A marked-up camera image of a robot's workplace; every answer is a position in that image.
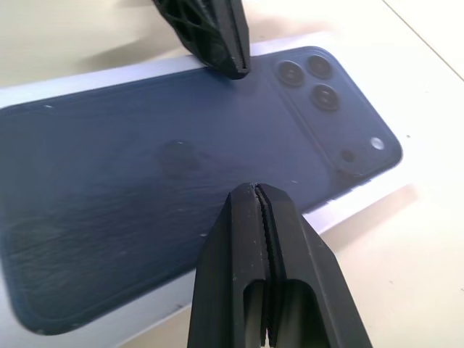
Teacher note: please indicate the white phone box base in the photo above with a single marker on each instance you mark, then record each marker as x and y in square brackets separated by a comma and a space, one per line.
[348, 208]

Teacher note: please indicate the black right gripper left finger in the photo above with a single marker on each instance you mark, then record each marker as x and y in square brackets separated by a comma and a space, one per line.
[228, 261]

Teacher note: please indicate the dark blue phone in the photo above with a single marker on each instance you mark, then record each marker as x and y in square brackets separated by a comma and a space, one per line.
[108, 163]

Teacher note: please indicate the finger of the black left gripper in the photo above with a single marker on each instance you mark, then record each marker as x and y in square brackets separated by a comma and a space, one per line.
[203, 32]
[239, 32]

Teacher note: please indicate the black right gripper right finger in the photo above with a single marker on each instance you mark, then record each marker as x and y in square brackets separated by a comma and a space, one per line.
[304, 261]

